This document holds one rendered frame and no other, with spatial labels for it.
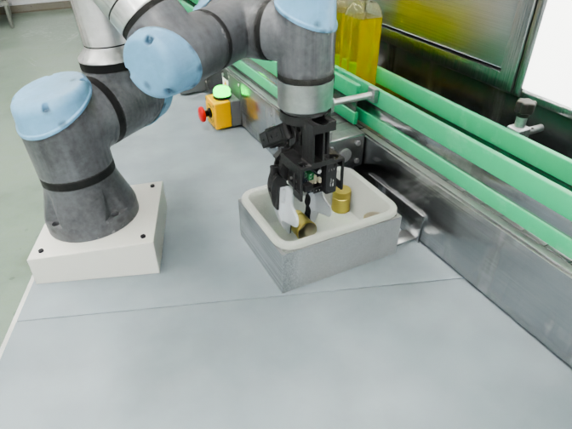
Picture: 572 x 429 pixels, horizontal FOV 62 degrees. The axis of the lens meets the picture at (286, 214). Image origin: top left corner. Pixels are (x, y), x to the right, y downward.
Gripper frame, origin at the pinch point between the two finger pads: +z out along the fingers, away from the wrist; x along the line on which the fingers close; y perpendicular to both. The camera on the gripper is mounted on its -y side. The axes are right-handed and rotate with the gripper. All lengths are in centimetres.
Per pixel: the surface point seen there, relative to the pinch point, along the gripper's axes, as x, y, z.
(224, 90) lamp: 9, -54, -4
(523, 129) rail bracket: 32.0, 13.4, -14.1
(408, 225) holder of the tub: 20.5, 4.5, 5.5
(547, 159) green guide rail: 29.8, 19.8, -12.5
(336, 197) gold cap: 11.2, -5.2, 2.0
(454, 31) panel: 40.0, -11.4, -22.5
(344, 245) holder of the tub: 4.3, 7.4, 1.9
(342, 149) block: 16.1, -11.2, -4.0
